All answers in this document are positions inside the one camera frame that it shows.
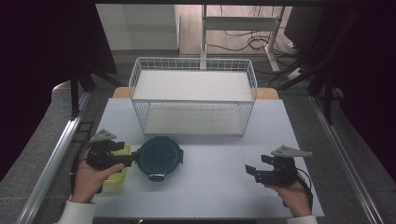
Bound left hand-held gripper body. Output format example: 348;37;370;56
85;129;125;172

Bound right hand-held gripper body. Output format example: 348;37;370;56
253;145;313;188

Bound square container with green lid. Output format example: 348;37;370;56
102;143;132;188

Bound round dark blue lidded container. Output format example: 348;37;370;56
135;135;185;183

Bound person's left hand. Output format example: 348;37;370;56
70;148;125;204

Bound person's right hand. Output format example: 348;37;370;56
267;174;314;217

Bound wooden board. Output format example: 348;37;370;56
111;86;280;101

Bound black tripod stand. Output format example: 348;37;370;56
69;60;123;121

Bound white power strip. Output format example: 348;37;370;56
285;66;305;81

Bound black metal stand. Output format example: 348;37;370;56
276;8;359;126

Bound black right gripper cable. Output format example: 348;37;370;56
281;167;314;209

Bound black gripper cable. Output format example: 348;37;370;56
69;139;93;194
281;167;314;209

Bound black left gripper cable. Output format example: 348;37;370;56
69;139;93;194

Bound silver metal rail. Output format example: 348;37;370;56
308;94;385;224
14;91;93;224

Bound white wire shelf rack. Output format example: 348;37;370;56
128;56;259;138

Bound black floor cables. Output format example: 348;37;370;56
205;5;302;53

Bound white metal desk frame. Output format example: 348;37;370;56
200;4;287;73

